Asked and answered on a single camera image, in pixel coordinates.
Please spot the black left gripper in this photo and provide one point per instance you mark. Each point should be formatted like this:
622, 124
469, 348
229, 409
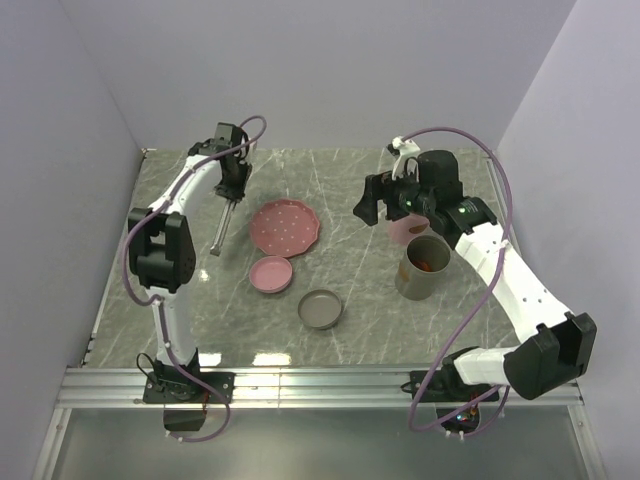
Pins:
237, 192

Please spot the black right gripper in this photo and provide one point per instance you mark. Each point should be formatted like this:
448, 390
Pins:
378, 187

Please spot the steel serving tongs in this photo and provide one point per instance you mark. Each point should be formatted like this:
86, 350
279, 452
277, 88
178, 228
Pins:
222, 228

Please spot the pink scalloped plate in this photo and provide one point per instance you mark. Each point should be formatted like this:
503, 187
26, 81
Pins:
284, 228

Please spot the small red sausage toy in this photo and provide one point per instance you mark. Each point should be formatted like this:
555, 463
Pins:
424, 265

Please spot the grey round lid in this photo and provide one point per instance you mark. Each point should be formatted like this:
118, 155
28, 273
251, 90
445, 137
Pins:
320, 309

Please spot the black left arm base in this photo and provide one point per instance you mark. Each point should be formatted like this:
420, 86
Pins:
174, 388

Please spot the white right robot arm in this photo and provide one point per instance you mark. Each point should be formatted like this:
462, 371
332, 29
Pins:
555, 344

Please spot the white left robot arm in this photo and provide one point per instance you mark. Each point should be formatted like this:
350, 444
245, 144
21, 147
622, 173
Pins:
161, 253

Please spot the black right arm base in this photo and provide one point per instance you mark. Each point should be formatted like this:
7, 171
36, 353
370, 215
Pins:
446, 386

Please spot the pink tall canister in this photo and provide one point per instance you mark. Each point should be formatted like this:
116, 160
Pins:
403, 231

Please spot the grey tall canister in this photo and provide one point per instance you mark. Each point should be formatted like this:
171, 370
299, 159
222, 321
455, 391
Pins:
415, 284

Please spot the pink round lid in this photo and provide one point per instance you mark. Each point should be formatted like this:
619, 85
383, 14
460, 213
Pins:
271, 274

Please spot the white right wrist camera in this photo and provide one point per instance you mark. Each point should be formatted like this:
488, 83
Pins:
406, 154

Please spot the aluminium front rail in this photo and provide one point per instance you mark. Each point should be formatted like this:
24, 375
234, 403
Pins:
349, 387

